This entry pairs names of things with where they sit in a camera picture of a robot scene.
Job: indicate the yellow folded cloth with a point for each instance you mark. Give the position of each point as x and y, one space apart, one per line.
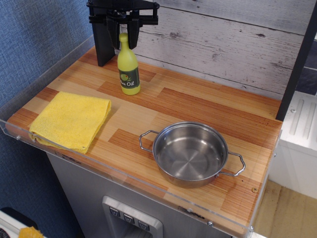
70 121

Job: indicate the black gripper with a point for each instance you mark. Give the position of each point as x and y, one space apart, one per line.
134 13

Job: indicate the right black upright post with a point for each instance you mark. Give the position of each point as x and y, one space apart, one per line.
299 65

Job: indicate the left black upright post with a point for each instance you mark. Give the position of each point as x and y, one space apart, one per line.
103 45

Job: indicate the yellow olive oil bottle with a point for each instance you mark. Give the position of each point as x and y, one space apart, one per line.
128 68

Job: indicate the grey toy fridge cabinet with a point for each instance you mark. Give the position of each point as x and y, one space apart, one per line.
120 196

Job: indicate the clear acrylic guard rail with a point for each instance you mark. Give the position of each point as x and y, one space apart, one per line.
245 120

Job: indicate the orange cloth in corner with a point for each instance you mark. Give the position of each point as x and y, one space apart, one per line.
30 232

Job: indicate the black upright post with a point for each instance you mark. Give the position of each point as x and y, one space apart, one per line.
299 65
103 45

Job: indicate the silver dispenser button panel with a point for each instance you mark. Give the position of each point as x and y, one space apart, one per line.
127 222

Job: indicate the white cabinet at right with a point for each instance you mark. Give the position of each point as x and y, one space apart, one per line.
294 164

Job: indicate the black object bottom left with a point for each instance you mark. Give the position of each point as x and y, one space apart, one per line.
12 222

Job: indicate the stainless steel pot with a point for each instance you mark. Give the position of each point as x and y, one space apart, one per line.
191 154

